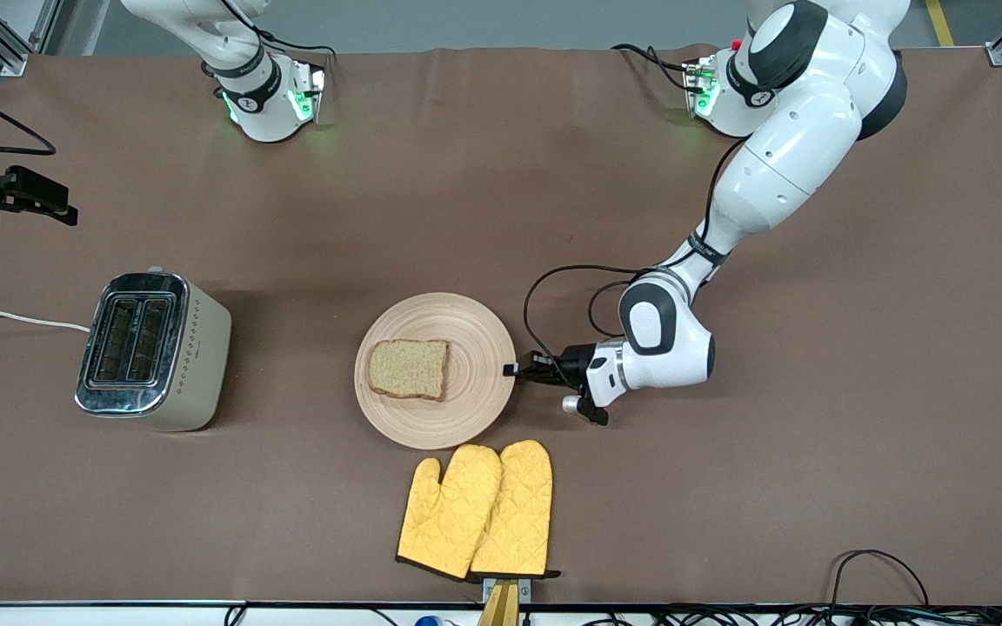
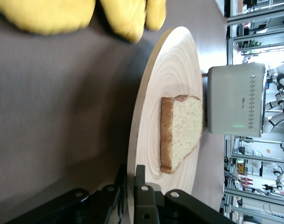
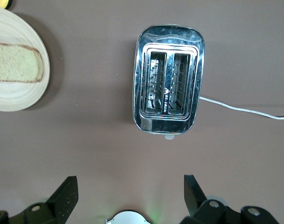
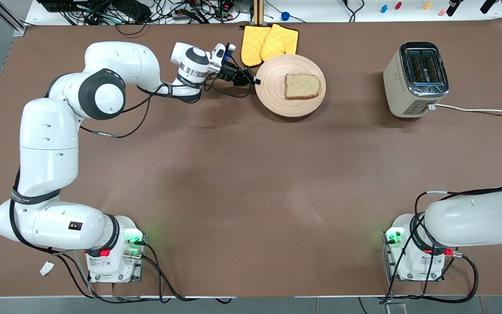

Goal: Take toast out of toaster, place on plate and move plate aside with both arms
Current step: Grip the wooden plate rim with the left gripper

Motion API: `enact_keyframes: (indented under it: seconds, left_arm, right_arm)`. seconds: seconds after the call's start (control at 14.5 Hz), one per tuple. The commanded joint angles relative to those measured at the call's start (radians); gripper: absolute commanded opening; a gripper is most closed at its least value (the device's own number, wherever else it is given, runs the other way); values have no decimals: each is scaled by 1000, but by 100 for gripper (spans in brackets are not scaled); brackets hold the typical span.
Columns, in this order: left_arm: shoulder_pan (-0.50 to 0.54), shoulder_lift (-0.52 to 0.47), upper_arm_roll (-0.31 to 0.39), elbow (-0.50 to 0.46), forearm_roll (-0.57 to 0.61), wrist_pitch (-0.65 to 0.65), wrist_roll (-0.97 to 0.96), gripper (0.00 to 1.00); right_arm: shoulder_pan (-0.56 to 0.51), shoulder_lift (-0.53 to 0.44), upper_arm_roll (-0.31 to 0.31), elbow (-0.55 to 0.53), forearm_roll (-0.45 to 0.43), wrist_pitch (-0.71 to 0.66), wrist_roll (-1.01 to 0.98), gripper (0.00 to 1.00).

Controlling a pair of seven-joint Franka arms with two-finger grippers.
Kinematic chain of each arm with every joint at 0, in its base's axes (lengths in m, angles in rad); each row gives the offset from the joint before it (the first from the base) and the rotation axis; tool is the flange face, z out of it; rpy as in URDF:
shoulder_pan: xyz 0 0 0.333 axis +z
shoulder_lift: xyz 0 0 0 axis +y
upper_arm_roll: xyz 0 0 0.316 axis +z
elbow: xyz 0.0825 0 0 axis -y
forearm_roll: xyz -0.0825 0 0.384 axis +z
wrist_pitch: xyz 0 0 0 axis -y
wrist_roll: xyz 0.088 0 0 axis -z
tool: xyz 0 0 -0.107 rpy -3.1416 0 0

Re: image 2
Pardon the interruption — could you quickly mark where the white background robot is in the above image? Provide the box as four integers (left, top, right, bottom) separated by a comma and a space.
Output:
259, 161, 284, 193
263, 72, 284, 133

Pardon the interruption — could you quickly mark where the aluminium lab shelving frame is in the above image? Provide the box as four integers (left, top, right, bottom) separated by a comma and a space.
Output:
222, 0, 284, 224

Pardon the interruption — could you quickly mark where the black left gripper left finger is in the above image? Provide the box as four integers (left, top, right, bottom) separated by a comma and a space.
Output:
6, 164, 128, 224

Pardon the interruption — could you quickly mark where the round wooden plate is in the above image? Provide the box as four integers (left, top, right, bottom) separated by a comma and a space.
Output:
127, 26, 204, 223

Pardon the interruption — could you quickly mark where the brown table cover mat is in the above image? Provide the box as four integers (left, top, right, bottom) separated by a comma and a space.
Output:
0, 0, 229, 224

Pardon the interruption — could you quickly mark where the brown toast slice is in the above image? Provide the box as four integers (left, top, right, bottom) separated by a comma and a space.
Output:
159, 94, 204, 175

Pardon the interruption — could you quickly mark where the beige chrome toaster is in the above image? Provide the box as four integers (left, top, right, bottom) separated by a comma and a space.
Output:
203, 63, 268, 138

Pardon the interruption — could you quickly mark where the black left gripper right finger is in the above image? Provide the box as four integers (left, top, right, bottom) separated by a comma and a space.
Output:
134, 164, 236, 224

